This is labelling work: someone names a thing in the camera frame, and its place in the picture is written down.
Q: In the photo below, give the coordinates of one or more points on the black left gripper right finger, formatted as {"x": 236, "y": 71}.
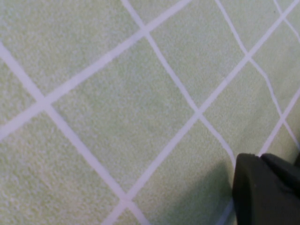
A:
{"x": 286, "y": 174}

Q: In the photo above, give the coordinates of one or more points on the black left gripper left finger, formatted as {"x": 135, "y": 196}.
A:
{"x": 255, "y": 199}

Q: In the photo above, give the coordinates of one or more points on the green white-grid tablecloth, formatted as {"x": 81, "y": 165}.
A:
{"x": 117, "y": 105}

